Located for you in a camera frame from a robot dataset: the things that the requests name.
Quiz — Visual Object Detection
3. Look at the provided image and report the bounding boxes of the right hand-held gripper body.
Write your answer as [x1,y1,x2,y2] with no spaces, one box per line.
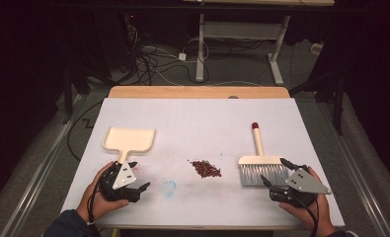
[270,167,332,209]

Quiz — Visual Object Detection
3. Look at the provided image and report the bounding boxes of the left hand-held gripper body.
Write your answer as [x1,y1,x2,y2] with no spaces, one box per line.
[98,160,142,203]

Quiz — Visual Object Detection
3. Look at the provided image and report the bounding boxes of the cream hand brush grey bristles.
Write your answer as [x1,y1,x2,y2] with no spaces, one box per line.
[237,121,289,188]

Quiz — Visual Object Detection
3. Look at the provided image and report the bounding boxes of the cream plastic dustpan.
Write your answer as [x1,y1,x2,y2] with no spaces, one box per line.
[102,126,157,166]

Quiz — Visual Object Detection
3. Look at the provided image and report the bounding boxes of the person's right hand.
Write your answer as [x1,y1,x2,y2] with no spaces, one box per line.
[278,165,336,232]

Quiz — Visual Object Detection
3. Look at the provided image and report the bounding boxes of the person's left hand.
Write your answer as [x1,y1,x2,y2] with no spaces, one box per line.
[76,160,131,222]

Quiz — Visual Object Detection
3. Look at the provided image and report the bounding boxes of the pile of red and green beans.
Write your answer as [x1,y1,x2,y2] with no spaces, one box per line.
[189,159,223,180]

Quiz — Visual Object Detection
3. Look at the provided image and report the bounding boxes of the white board sheet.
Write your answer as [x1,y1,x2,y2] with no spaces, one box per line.
[60,97,346,228]

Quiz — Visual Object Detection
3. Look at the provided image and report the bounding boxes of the black metal stand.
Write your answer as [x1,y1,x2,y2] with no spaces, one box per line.
[289,70,346,136]
[61,65,75,125]

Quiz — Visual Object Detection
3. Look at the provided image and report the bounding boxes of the wooden table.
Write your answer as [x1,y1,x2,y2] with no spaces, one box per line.
[107,85,290,100]

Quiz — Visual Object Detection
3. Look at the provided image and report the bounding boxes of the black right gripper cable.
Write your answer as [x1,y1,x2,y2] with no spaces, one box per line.
[292,197,320,237]

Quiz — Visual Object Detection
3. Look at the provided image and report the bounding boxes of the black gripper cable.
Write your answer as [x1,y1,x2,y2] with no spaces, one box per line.
[292,197,320,237]
[87,171,109,237]

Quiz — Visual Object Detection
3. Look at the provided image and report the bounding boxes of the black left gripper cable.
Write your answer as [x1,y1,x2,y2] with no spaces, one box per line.
[87,171,109,237]

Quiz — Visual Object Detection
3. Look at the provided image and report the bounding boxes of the metal floor rail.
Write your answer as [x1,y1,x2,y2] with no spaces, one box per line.
[317,98,390,237]
[3,94,85,237]

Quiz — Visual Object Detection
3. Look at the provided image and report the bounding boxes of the tangle of floor cables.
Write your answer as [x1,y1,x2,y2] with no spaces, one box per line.
[122,19,213,87]

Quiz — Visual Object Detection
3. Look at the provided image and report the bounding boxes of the white metal desk frame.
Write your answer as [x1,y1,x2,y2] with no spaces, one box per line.
[182,0,336,87]

